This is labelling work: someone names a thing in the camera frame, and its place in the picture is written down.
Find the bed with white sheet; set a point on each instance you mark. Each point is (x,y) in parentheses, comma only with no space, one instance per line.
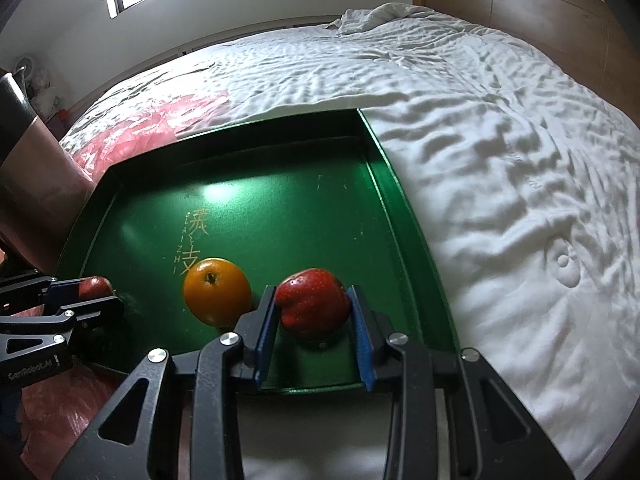
(500,160)

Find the wooden headboard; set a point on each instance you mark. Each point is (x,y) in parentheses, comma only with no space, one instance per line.
(525,5)

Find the orange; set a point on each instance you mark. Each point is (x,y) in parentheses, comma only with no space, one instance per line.
(217,290)

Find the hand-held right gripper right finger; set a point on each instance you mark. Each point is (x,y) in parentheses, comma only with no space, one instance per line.
(362,340)

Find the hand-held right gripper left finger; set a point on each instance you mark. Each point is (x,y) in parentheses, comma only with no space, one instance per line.
(265,330)

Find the red apple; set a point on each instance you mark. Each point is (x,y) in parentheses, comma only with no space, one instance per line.
(312,305)
(96,287)

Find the white fan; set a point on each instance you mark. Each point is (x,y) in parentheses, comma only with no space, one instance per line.
(24,67)

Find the pink plastic sheet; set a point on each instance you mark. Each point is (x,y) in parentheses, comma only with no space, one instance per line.
(135,125)

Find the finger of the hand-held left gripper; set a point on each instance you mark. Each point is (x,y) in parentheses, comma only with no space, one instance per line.
(65,288)
(95,310)

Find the green tray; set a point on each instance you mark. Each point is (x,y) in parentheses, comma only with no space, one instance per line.
(280,200)

